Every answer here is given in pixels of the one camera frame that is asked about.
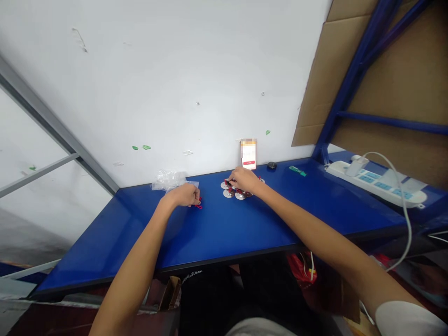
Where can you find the person's right hand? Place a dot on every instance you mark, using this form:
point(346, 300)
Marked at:
point(245, 179)

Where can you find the person's right fingers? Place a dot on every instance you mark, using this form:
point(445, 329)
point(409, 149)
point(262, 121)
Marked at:
point(233, 180)

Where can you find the blue metal shelf frame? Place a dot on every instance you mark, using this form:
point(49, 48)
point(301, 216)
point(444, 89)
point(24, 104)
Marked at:
point(378, 91)

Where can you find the person's left fingers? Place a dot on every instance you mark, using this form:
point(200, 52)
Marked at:
point(196, 197)

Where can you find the black round object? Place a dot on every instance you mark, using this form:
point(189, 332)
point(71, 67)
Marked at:
point(272, 165)

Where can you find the pile of silver disc pendants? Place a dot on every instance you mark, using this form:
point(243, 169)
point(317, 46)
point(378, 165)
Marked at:
point(238, 190)

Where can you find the pile of clear plastic bags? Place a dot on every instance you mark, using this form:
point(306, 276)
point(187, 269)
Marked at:
point(170, 180)

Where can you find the brown cardboard sheet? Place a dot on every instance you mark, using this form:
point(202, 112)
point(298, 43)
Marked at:
point(371, 80)

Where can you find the white charger plug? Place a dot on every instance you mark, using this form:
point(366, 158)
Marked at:
point(357, 165)

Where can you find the smartphone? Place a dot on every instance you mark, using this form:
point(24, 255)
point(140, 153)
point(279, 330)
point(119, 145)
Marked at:
point(249, 154)

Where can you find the person's left hand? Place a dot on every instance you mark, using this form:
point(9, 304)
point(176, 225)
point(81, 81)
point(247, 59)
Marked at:
point(183, 196)

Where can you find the person's body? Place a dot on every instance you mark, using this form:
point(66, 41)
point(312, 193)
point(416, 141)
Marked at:
point(245, 301)

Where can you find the green lighter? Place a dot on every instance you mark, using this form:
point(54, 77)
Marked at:
point(298, 170)

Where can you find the red plastic bag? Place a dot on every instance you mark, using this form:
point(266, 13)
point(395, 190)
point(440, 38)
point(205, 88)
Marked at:
point(303, 270)

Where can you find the white power strip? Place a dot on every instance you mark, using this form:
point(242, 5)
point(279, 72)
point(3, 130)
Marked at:
point(381, 182)

